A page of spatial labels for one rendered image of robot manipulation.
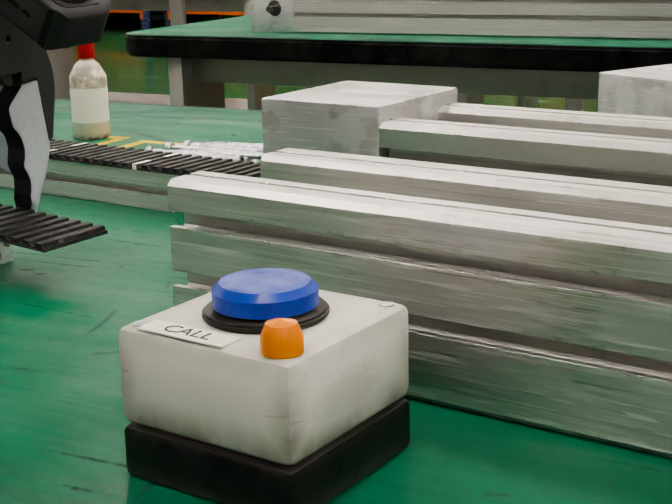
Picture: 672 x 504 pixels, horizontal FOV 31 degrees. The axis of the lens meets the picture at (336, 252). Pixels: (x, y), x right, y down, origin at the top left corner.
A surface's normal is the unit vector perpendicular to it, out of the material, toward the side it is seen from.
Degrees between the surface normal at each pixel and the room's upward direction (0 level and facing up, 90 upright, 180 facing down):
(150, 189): 90
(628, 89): 90
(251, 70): 90
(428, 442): 0
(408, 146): 90
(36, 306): 0
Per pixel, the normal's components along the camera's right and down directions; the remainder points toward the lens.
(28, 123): 0.83, 0.13
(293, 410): 0.55, 0.21
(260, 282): -0.03, -0.95
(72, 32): 0.74, 0.59
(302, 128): -0.56, 0.23
